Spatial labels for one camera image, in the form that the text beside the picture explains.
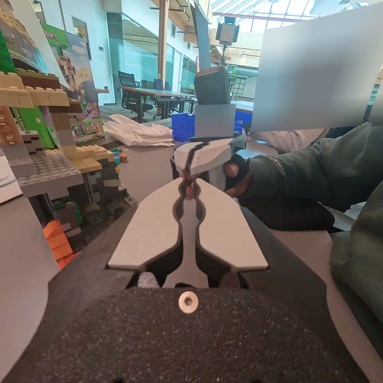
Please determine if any toy brick building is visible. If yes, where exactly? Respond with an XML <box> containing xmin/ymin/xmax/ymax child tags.
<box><xmin>0</xmin><ymin>30</ymin><xmax>139</xmax><ymax>270</ymax></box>

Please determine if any another person's forearm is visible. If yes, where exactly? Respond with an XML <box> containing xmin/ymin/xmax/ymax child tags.
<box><xmin>256</xmin><ymin>128</ymin><xmax>331</xmax><ymax>154</ymax></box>

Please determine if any grey desk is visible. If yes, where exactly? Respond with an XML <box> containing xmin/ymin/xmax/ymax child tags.
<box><xmin>0</xmin><ymin>120</ymin><xmax>383</xmax><ymax>383</ymax></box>

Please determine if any studio light on stand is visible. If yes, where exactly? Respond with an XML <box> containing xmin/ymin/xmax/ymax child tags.
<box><xmin>215</xmin><ymin>16</ymin><xmax>240</xmax><ymax>69</ymax></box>

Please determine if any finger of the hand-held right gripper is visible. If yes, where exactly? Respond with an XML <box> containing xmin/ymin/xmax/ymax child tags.
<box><xmin>188</xmin><ymin>138</ymin><xmax>233</xmax><ymax>177</ymax></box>
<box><xmin>174</xmin><ymin>142</ymin><xmax>207</xmax><ymax>180</ymax></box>

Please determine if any open instruction booklet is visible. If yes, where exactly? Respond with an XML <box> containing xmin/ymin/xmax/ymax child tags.
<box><xmin>0</xmin><ymin>0</ymin><xmax>71</xmax><ymax>87</ymax></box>

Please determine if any pile of small loose bricks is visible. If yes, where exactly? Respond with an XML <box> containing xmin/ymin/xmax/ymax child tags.
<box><xmin>109</xmin><ymin>148</ymin><xmax>129</xmax><ymax>164</ymax></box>

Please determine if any black office chair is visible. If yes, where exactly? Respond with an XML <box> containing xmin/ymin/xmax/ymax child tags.
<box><xmin>154</xmin><ymin>78</ymin><xmax>180</xmax><ymax>118</ymax></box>
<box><xmin>117</xmin><ymin>71</ymin><xmax>154</xmax><ymax>121</ymax></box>

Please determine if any person's green clothing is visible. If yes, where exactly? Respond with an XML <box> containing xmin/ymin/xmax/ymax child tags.
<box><xmin>329</xmin><ymin>180</ymin><xmax>383</xmax><ymax>365</ymax></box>

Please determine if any wooden office table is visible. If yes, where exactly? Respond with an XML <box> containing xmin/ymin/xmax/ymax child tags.
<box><xmin>120</xmin><ymin>86</ymin><xmax>195</xmax><ymax>120</ymax></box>

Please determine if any person's right hand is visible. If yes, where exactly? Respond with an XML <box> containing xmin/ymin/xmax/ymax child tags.
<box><xmin>224</xmin><ymin>153</ymin><xmax>252</xmax><ymax>198</ymax></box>

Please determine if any white book stand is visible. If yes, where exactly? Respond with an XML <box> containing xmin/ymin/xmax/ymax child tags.
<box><xmin>0</xmin><ymin>156</ymin><xmax>24</xmax><ymax>204</ymax></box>

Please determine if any green toy set box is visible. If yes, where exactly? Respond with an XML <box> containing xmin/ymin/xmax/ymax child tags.
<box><xmin>12</xmin><ymin>22</ymin><xmax>105</xmax><ymax>148</ymax></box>

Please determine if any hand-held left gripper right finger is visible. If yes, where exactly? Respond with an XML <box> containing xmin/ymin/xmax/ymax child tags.
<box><xmin>193</xmin><ymin>179</ymin><xmax>269</xmax><ymax>286</ymax></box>

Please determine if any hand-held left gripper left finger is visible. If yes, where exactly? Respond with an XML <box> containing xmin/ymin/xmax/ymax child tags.
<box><xmin>107</xmin><ymin>177</ymin><xmax>184</xmax><ymax>286</ymax></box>

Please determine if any brown toy twig piece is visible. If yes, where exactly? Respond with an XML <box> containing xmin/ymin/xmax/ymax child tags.
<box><xmin>182</xmin><ymin>170</ymin><xmax>197</xmax><ymax>201</ymax></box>

